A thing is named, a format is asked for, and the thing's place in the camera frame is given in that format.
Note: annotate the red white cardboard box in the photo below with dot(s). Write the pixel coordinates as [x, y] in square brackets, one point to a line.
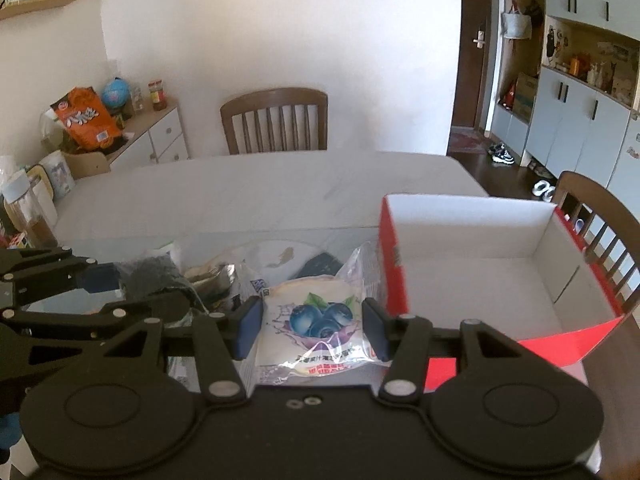
[515, 265]

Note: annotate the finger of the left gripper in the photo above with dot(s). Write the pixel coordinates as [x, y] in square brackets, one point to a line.
[30, 275]
[55, 336]

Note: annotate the orange snack bag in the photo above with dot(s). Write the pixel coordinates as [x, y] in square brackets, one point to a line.
[89, 123]

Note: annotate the white drawer sideboard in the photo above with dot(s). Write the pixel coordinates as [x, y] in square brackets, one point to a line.
[154, 137]

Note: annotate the grey hanging tote bag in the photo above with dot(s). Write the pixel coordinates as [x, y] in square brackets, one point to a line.
[515, 24]

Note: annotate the wooden chair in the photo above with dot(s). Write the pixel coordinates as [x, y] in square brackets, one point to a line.
[277, 120]
[607, 233]

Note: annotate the blue globe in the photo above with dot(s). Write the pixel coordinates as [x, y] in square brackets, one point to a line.
[115, 94]

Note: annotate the red lid jar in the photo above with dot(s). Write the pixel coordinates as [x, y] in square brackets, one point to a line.
[157, 95]

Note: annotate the right wooden chair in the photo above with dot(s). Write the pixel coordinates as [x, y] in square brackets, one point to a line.
[607, 233]

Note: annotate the blueberry bread packet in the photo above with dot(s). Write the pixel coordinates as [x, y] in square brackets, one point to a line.
[312, 327]

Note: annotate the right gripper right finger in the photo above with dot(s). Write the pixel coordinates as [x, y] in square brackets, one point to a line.
[405, 344]

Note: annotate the white sneakers pair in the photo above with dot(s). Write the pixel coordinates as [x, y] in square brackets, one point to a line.
[543, 190]

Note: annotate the far wooden chair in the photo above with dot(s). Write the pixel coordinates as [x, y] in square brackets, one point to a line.
[277, 120]

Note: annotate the wooden wall shelf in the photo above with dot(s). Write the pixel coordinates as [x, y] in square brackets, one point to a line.
[30, 6]

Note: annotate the dark wooden door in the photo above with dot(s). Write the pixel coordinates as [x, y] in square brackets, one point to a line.
[472, 71]

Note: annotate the black snack packet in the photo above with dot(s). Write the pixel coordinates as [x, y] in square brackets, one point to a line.
[150, 276]

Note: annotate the white wall cabinet unit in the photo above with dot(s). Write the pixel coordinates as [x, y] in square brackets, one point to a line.
[568, 98]

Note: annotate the silver foil snack wrapper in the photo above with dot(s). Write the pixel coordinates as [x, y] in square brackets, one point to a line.
[212, 282]

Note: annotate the black white sneakers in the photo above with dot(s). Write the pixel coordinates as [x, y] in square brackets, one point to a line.
[500, 155]

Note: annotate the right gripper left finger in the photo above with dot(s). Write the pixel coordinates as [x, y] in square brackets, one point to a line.
[219, 341]

